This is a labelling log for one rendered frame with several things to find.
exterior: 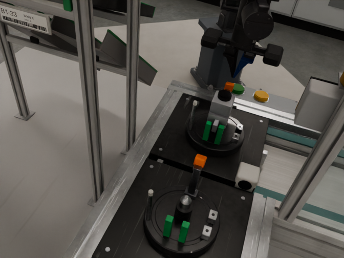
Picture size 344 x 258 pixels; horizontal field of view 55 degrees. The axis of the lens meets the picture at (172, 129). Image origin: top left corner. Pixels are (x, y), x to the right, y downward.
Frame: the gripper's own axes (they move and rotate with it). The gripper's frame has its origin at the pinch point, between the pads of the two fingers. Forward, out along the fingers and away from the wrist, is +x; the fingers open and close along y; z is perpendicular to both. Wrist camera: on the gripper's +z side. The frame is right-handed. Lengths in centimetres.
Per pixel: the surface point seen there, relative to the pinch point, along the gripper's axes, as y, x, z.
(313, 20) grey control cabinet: -41, 94, 283
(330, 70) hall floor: -65, 107, 217
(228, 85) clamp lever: 0.1, 1.8, -6.5
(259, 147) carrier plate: -11.3, 12.0, -12.6
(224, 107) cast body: -1.2, 1.0, -15.9
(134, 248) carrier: 5.0, 12.3, -46.8
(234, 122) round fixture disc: -3.8, 10.1, -8.9
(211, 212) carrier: -5.5, 8.6, -36.9
